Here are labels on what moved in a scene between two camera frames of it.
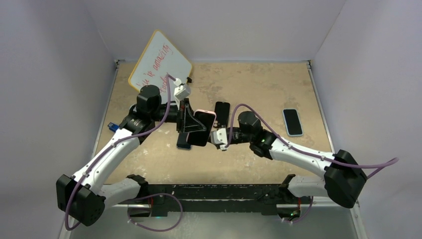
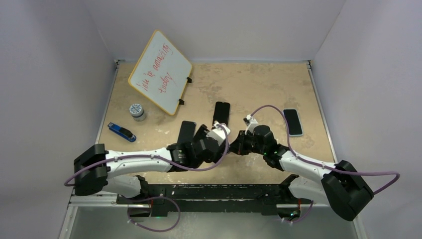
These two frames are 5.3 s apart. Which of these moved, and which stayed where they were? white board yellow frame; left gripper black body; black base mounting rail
Moved: left gripper black body
Stayed: white board yellow frame; black base mounting rail
